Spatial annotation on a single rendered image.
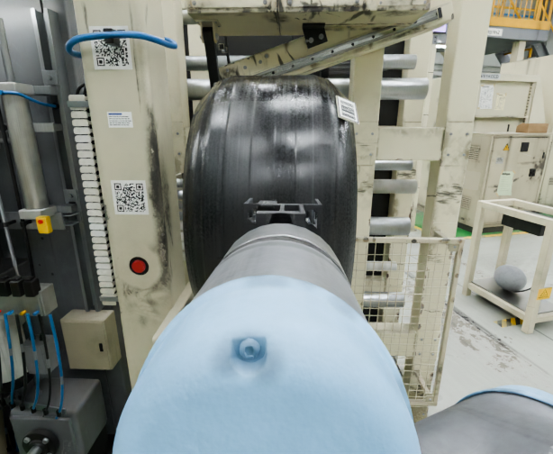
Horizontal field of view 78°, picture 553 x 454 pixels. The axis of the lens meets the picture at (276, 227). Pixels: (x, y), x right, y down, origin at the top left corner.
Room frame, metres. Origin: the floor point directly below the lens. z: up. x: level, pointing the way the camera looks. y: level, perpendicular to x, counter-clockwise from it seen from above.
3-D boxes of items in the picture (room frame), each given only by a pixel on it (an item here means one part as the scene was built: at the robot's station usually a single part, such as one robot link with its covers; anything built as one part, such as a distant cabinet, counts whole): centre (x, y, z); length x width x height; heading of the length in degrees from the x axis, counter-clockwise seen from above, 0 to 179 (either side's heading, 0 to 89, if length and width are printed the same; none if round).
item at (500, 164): (4.55, -2.91, 0.62); 0.91 x 0.58 x 1.25; 104
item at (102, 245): (0.76, 0.40, 1.19); 0.05 x 0.04 x 0.48; 178
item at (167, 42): (0.79, 0.31, 1.53); 0.19 x 0.19 x 0.06; 88
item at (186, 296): (0.81, 0.23, 0.90); 0.40 x 0.03 x 0.10; 178
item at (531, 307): (2.35, -1.79, 0.40); 0.60 x 0.35 x 0.80; 14
